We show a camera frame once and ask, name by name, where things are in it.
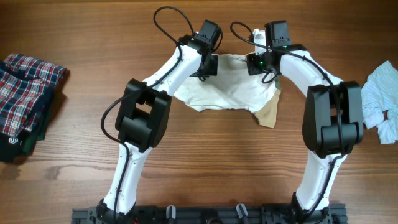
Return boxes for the white camouflage baby garment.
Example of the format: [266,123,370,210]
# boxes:
[174,54,281,128]

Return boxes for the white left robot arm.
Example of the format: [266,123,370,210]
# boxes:
[96,20,223,223]

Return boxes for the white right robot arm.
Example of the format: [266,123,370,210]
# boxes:
[248,21,363,220]

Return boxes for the light blue striped garment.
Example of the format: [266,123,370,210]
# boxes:
[361,61,397,144]

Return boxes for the plaid folded shorts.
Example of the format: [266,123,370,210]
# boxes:
[1,53,68,162]

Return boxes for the dark green folded garment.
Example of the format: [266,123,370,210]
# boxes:
[21,103,52,156]

